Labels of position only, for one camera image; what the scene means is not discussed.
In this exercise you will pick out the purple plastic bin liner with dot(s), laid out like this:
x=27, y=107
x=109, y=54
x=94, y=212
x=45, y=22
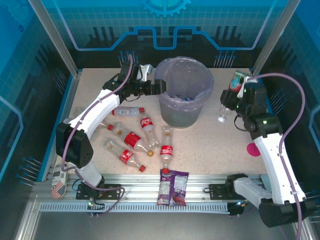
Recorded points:
x=160, y=75

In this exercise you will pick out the green red label bottle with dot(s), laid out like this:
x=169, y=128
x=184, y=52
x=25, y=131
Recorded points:
x=236, y=81

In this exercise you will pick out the blue label cola bottle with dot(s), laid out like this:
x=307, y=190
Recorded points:
x=187, y=98

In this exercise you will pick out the red label cola bottle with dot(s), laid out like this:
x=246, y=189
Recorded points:
x=166, y=150
x=147, y=123
x=127, y=156

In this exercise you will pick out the grey plastic bin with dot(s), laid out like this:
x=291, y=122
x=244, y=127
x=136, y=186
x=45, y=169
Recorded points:
x=180, y=120

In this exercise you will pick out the clear bottle red cap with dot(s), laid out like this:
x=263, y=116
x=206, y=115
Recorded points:
x=110, y=127

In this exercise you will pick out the cola bottle orange cap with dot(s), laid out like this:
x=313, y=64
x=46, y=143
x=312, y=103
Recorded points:
x=132, y=138

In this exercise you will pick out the clear unlabelled plastic bottle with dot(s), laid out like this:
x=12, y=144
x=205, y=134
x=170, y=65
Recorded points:
x=79, y=111

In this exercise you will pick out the clear water bottle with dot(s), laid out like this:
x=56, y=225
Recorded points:
x=66, y=121

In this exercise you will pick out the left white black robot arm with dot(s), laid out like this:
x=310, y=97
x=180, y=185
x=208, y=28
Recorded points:
x=105, y=105

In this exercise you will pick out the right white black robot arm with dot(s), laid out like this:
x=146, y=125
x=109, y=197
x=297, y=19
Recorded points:
x=272, y=160

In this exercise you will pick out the pink disc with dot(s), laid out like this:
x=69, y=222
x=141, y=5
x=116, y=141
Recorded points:
x=252, y=150

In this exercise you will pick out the purple snack packet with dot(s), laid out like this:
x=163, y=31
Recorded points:
x=172, y=187

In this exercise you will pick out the flag print pouch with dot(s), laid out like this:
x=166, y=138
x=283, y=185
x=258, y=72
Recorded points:
x=60, y=185

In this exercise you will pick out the metal front panel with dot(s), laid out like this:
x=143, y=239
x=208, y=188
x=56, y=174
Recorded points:
x=160, y=227

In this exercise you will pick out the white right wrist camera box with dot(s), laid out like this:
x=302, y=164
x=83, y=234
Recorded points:
x=241, y=90

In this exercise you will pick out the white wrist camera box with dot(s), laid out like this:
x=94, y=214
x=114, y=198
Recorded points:
x=241, y=90
x=145, y=72

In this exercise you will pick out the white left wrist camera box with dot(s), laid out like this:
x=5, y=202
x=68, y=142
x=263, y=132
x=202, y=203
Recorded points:
x=145, y=72

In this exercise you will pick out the right aluminium side rail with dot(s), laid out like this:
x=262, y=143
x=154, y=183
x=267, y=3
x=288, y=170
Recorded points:
x=253, y=73

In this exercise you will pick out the aluminium side rail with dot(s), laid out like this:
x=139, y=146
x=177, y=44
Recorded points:
x=71, y=92
x=253, y=73

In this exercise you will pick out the left aluminium side rail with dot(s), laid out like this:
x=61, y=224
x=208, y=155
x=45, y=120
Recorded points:
x=71, y=92

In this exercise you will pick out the right aluminium frame post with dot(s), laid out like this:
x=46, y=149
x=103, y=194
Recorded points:
x=275, y=37

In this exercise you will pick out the aluminium frame post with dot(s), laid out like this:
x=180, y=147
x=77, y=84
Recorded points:
x=55, y=37
x=275, y=37

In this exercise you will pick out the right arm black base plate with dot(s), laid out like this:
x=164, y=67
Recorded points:
x=216, y=191

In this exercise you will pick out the left aluminium frame post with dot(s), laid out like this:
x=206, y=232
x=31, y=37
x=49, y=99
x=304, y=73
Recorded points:
x=55, y=37

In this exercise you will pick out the aluminium front rail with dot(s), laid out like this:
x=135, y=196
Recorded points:
x=140, y=186

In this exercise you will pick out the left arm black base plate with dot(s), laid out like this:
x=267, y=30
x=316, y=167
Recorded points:
x=112, y=191

